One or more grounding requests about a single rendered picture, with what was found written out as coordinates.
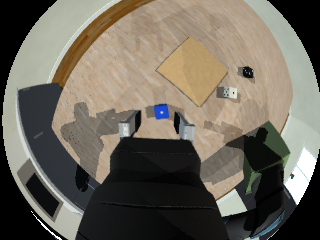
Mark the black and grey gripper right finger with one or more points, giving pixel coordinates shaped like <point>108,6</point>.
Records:
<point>183,128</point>

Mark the tan flat mat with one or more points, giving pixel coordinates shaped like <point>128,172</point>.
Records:
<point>193,69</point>

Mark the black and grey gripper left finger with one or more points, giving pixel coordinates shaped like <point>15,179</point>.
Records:
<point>130,126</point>

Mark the black die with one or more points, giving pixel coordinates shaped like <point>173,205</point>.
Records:
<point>248,72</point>

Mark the blue die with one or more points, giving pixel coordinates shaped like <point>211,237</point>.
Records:
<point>161,111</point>

